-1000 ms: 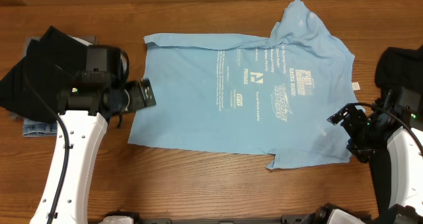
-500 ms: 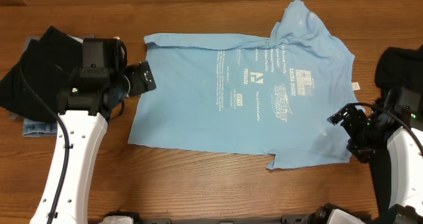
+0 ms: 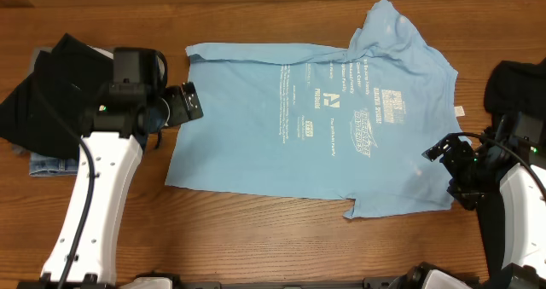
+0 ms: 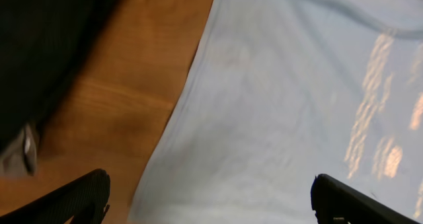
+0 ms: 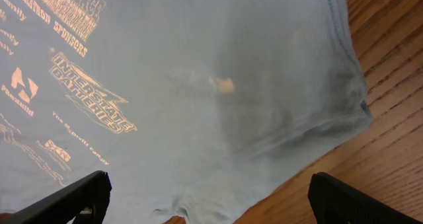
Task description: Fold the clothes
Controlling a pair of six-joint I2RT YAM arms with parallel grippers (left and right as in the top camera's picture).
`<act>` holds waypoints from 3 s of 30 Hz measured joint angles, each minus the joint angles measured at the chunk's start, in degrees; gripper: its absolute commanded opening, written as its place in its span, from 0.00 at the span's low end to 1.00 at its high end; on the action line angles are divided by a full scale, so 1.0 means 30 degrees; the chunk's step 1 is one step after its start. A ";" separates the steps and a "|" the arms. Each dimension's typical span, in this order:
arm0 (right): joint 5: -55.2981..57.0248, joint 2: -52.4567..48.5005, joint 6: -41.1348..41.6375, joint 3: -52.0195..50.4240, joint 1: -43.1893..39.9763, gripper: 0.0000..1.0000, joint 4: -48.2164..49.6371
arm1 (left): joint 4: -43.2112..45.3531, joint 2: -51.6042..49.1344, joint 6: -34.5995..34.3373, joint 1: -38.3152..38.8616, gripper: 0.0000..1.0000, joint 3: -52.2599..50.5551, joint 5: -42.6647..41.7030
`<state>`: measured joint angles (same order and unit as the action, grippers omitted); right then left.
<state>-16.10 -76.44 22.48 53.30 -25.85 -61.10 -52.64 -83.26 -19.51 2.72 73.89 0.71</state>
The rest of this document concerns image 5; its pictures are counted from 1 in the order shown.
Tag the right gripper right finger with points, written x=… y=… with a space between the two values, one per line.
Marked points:
x=334 y=201

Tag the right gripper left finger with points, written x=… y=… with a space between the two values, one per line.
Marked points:
x=84 y=201

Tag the light blue t-shirt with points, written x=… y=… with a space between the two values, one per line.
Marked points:
x=195 y=108

